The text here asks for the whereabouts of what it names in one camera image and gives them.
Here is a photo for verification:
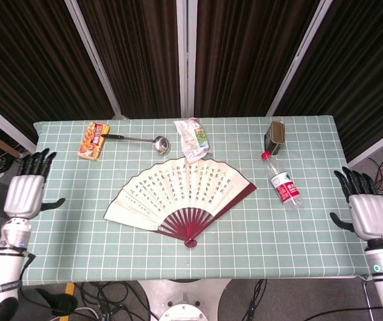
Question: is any olive green tin can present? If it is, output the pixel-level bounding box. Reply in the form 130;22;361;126
262;120;286;156

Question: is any crumpled white snack wrapper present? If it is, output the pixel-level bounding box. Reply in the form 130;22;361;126
173;117;213;165

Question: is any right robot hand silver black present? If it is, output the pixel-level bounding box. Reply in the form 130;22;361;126
330;166;383;242

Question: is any green checked tablecloth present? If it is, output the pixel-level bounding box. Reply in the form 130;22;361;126
20;115;372;287

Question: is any red paper folding fan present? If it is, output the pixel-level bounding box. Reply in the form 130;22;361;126
103;156;257;249

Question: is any black shoe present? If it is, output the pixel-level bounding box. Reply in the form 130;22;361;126
42;288;79;316

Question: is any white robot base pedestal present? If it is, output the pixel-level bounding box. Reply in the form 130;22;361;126
137;279;232;321

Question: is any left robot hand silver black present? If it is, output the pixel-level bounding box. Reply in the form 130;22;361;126
3;148;66;220

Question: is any orange snack box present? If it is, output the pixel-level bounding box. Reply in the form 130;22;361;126
76;122;111;162

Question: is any clear plastic bottle red label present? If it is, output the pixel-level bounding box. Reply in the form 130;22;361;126
261;150;304;211

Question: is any steel ladle black handle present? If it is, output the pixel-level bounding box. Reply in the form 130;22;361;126
101;134;171;156

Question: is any dark pleated partition panel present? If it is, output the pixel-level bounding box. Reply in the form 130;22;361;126
0;0;122;154
66;0;188;118
186;0;334;118
266;0;383;168

